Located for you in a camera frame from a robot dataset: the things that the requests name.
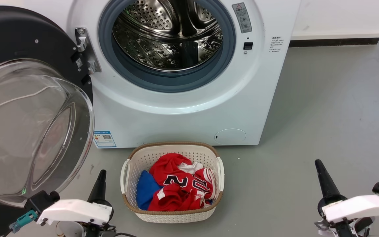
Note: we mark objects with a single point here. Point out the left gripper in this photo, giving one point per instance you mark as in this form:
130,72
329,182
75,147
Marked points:
90,230

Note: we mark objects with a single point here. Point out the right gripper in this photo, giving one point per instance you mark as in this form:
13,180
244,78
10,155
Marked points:
337,228

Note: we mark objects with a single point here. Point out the black round glass washer door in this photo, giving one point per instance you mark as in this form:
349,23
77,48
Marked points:
21,39

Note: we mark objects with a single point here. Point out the white front-load washing machine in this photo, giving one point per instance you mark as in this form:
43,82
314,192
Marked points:
176,125

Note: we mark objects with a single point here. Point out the metal door hinge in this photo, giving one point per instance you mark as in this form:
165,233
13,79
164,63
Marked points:
89,52

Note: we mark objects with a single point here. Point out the blue garment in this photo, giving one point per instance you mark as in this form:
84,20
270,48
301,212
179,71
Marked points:
145,192

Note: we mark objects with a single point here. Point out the blue energy label sticker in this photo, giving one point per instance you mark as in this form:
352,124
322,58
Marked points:
104,139

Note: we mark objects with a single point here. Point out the red basketball jersey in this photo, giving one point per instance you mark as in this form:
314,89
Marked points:
168,164

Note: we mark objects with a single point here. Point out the white woven laundry basket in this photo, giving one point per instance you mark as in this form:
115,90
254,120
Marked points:
173,215

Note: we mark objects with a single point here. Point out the white garment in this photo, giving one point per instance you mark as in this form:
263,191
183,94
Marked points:
191,168

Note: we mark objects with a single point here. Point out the round white filter cover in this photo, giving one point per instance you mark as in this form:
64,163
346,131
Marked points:
230,136

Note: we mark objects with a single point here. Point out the grey warning sticker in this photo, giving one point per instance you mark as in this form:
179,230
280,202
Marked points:
242,18

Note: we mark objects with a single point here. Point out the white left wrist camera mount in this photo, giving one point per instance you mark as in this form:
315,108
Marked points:
74,210

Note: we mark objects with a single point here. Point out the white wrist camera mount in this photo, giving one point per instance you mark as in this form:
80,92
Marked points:
74,210
360,205

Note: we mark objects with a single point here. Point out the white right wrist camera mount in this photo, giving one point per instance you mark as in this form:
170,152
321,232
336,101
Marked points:
360,205

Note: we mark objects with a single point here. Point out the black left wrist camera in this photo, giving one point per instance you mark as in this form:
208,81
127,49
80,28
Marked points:
41,199

